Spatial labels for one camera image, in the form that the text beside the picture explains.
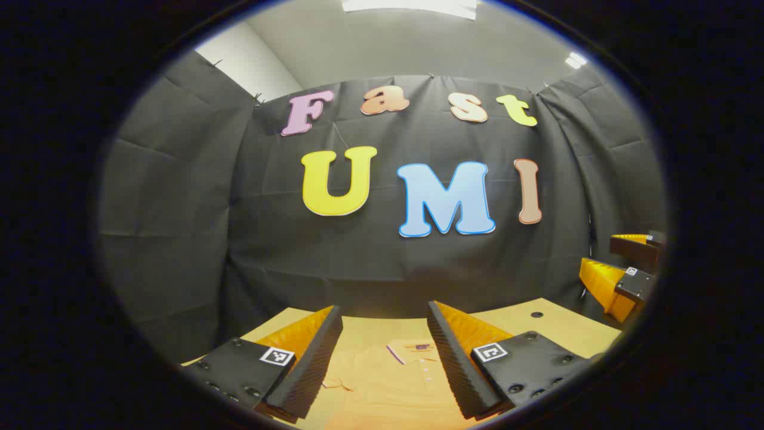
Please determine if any large ceiling light panel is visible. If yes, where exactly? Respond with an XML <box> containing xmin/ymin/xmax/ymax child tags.
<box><xmin>341</xmin><ymin>0</ymin><xmax>481</xmax><ymax>21</ymax></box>

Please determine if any orange T-shirt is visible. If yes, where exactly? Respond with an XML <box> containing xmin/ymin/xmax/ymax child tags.
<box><xmin>295</xmin><ymin>339</ymin><xmax>478</xmax><ymax>430</ymax></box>

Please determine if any black backdrop cloth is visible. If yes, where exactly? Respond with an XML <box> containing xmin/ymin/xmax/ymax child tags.
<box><xmin>98</xmin><ymin>51</ymin><xmax>668</xmax><ymax>365</ymax></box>

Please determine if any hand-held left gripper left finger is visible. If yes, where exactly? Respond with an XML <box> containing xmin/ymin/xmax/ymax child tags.
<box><xmin>182</xmin><ymin>305</ymin><xmax>344</xmax><ymax>425</ymax></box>

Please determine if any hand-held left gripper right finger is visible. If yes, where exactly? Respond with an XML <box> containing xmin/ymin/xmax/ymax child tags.
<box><xmin>426</xmin><ymin>300</ymin><xmax>603</xmax><ymax>420</ymax></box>

